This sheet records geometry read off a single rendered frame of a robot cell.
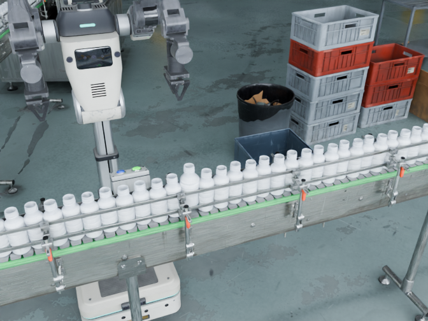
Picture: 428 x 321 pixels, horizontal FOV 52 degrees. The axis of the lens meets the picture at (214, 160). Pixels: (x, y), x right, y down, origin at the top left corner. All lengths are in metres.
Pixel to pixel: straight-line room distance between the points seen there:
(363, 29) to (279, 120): 1.12
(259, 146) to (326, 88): 1.75
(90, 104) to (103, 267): 0.71
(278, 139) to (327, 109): 1.79
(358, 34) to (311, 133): 0.92
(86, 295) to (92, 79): 1.10
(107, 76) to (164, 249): 0.76
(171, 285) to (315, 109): 2.20
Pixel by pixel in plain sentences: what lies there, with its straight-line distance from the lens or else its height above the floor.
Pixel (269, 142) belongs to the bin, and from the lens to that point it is 2.32.
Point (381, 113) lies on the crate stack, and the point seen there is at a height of 0.13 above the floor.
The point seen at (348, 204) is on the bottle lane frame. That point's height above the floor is 0.89.
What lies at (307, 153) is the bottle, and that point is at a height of 1.16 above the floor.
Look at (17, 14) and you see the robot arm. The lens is 1.44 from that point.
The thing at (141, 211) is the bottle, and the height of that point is 1.07.
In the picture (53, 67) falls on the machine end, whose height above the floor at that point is 0.28.
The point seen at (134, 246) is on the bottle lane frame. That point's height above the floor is 0.94.
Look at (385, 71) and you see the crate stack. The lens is 4.45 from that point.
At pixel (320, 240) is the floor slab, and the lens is 3.10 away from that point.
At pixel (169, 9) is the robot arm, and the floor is 1.69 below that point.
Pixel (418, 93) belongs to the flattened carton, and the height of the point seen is 0.25.
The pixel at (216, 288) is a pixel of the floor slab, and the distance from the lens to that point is 2.71.
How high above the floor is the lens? 2.03
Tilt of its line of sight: 32 degrees down
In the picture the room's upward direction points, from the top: straight up
